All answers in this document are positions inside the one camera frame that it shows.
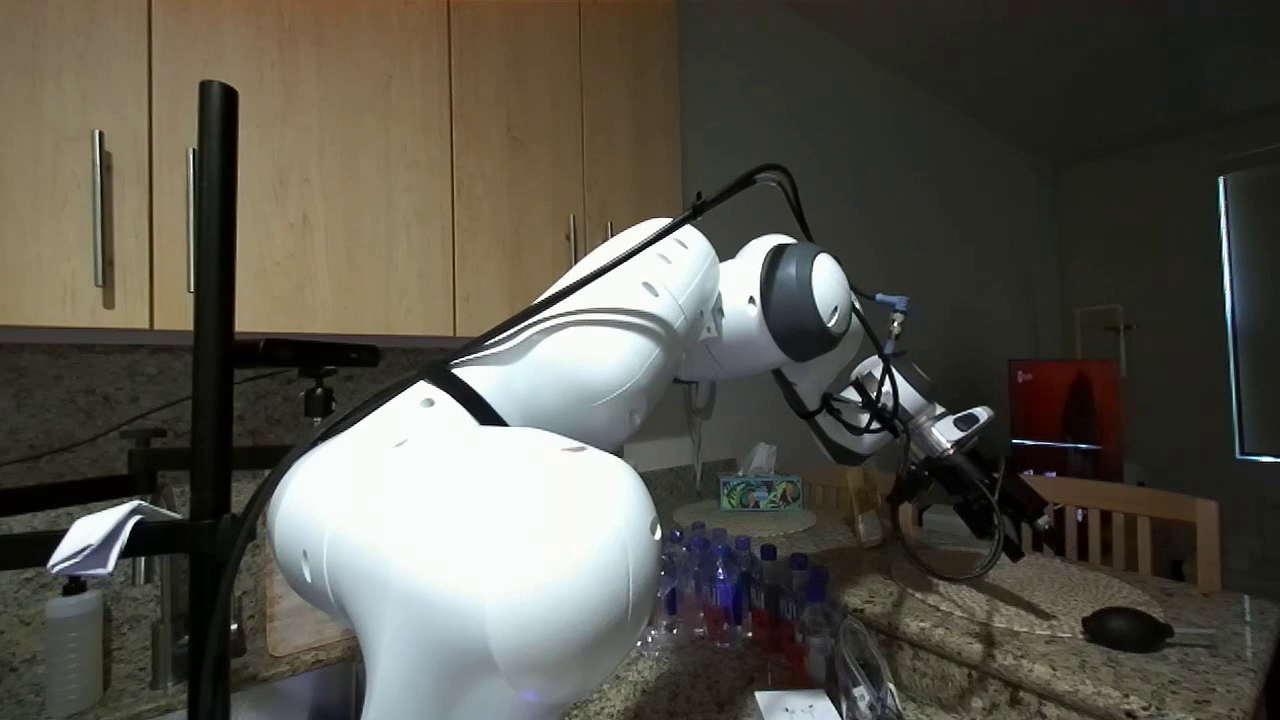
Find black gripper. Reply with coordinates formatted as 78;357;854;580
915;443;1058;564

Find black rubber blower bulb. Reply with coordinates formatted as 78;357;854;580
1080;606;1181;656

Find clear purple zip bag packaging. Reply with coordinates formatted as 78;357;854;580
796;598;910;720

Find round woven placemat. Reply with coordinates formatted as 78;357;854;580
888;541;1172;644

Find wooden slatted chair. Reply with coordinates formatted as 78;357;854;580
1017;470;1222;598

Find red appliance box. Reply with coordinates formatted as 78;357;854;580
1003;357;1128;486

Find patterned tissue box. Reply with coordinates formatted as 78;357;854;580
715;439;809;520

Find white card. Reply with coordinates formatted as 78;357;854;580
750;685;848;720

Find light wooden cabinet door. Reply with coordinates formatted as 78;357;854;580
578;0;686;259
448;0;589;340
0;0;156;337
149;0;460;340

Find crumpled white paper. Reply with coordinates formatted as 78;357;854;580
43;497;183;580

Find black stand crossbar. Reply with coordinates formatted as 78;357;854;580
0;333;387;578

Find white plastic bottle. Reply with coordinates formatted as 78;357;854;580
37;578;111;720

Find black gripper cable bundle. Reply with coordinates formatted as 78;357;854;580
876;286;1017;589

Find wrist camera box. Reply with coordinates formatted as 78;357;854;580
915;401;1000;459

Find black camera stand pole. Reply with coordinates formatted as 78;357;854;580
178;75;247;720

